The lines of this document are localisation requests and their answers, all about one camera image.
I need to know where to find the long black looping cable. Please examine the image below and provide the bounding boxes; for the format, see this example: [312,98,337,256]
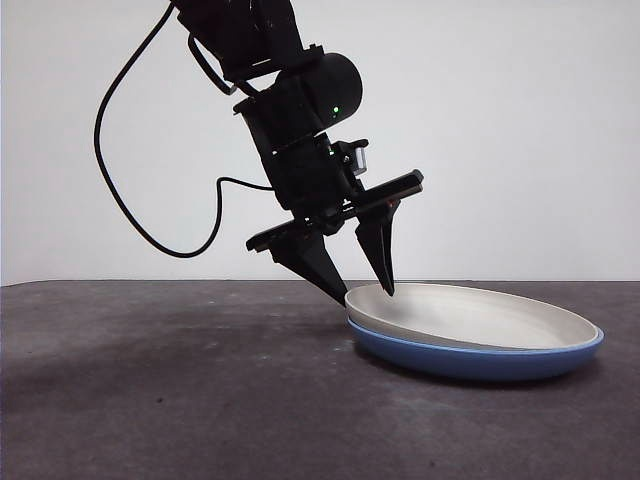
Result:
[93,3,276,259]

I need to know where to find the white round plate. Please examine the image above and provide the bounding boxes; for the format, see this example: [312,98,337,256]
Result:
[344,282,600,352]

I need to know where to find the short black cable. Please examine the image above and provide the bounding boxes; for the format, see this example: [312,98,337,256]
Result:
[186,35,239,98]

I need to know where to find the blue round plate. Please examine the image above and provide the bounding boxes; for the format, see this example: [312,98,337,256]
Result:
[347,316,607,384]

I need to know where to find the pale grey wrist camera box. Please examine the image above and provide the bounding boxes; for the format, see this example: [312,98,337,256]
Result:
[333,139,371,178]

